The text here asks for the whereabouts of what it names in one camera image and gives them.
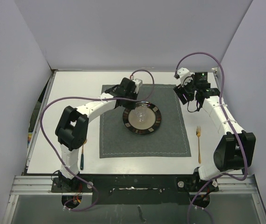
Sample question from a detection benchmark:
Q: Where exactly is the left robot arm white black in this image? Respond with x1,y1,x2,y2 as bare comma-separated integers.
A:
55,78,142,192

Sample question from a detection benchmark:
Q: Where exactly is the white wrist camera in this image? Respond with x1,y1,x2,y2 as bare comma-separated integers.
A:
130,76,143,89
174,68,192,87

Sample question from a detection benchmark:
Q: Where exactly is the aluminium frame rail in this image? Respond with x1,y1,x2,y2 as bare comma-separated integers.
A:
10,176,258,195

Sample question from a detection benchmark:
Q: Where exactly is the clear drinking glass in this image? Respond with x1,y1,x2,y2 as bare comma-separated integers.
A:
133,101,149,123

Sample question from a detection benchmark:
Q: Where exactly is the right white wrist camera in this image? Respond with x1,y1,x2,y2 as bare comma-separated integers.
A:
174,68,192,87

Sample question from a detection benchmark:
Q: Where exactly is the dark rimmed dinner plate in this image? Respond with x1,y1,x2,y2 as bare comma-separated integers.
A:
122,101,161,135

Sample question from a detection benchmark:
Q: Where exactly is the gold fork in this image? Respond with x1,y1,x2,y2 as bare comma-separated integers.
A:
196,126,202,164

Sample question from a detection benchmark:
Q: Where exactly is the grey cloth placemat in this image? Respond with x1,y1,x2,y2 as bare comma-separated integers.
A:
99,84,191,158

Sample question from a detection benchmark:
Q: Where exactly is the gold spoon green handle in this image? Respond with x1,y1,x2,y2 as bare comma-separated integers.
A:
80,140,87,170

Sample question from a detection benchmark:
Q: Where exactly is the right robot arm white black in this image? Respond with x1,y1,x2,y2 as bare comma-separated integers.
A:
174,68,256,191

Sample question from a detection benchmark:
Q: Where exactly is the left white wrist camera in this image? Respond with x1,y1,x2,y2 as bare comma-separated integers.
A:
130,76,143,89

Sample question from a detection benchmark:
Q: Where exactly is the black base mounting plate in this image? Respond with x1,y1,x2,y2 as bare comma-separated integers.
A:
51,174,219,205

